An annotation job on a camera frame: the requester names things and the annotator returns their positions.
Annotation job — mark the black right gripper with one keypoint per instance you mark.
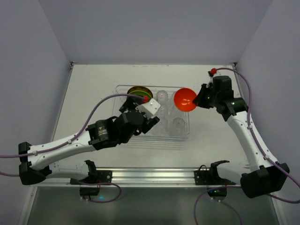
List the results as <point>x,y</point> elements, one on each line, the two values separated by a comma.
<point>204,99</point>

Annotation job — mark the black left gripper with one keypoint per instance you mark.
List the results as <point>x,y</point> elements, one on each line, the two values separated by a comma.
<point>136,113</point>

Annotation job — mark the orange plastic bowl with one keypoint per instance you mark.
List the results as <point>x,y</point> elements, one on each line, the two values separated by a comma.
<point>183,99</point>

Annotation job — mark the lime green plate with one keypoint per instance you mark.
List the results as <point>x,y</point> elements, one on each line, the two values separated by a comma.
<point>140,93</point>

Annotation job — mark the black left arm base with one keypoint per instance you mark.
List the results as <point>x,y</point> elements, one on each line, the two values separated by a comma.
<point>102,176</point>

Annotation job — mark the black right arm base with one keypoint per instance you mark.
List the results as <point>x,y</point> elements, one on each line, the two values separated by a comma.
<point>203,176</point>

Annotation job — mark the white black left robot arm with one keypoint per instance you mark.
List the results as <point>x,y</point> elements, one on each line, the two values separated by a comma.
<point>45,161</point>

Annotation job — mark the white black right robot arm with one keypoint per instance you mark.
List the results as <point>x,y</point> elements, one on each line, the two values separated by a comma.
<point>265,174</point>

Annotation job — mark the clear plastic dish tray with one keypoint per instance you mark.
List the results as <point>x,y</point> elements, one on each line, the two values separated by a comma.
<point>150,135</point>

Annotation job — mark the clear glass front left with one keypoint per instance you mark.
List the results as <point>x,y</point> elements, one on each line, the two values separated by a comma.
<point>161,128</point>

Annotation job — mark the clear glass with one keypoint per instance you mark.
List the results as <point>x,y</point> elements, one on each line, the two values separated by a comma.
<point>163,110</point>
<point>172,98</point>
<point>177,127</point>
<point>162,97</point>
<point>161,128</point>
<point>176,113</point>

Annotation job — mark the clear glass middle left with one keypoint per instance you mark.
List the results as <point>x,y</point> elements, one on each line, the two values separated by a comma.
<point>163,110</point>

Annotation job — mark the clear glass back right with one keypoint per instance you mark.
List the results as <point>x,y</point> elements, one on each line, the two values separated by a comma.
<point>172,98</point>

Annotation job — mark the clear glass middle right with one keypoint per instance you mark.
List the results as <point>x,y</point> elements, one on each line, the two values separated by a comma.
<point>176,113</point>

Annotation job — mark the brown patterned plate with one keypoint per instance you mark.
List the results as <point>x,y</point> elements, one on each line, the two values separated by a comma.
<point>140,88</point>

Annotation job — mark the clear glass front right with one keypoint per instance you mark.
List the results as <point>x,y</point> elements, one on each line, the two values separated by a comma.
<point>177,127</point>

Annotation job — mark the clear glass back left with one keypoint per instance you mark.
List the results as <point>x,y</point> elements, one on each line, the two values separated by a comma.
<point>162,97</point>

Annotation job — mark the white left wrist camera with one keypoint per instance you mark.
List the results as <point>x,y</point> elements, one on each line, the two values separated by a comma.
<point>149,109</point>

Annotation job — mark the aluminium mounting rail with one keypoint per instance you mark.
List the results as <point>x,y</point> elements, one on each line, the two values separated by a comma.
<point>170,177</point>

